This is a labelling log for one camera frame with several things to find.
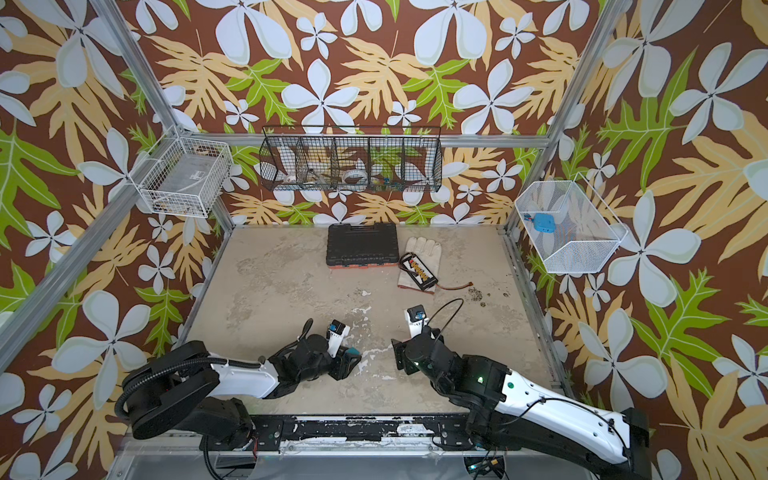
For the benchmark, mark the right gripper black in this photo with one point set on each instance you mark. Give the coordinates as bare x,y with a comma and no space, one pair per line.
402,348

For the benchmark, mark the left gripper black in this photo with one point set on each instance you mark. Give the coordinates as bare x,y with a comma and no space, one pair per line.
344,365

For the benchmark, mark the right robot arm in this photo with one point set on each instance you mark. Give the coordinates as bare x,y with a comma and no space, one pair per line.
506,411

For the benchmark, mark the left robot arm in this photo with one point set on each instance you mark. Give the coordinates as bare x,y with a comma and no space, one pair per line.
192,390

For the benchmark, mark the black battery holder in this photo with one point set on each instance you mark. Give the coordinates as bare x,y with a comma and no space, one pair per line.
415,274

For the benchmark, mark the beige work glove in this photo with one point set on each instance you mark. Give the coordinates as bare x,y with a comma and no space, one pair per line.
429,251

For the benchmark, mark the black tool case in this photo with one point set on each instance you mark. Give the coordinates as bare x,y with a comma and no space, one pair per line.
362,245

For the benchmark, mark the blue object in basket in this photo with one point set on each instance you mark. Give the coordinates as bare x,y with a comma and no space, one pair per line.
544,223

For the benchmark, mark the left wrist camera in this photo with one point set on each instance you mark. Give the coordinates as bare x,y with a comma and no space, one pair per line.
336,333

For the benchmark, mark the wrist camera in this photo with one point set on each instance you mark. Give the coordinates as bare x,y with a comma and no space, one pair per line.
336,333
416,319

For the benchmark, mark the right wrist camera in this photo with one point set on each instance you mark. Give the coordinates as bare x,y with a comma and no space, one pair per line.
416,319

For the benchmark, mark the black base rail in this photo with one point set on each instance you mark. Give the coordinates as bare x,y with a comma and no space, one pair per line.
442,432

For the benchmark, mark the black wire basket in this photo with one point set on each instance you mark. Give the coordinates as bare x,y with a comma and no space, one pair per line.
352,158

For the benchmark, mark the white wire basket right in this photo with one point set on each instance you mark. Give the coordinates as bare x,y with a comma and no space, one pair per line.
588,230

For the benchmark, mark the white wire basket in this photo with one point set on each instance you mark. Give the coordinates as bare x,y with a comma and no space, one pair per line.
588,230
182,174

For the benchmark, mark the white wire basket left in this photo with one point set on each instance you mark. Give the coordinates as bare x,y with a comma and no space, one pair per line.
182,174

